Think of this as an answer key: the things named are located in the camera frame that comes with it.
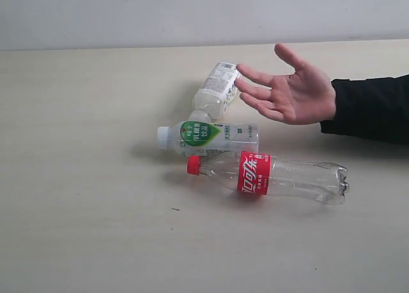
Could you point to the clear cola bottle red label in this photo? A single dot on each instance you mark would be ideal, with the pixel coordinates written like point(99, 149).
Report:
point(257, 174)

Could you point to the black sleeved forearm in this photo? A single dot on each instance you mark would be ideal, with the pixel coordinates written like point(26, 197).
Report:
point(375, 109)

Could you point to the person's open hand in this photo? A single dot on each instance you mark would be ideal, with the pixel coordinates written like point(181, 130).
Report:
point(302, 98)

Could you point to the white milky drink bottle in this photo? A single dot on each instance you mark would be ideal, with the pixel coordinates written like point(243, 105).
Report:
point(215, 94)

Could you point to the green label clear bottle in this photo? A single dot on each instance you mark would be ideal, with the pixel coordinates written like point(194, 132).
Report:
point(188, 138)

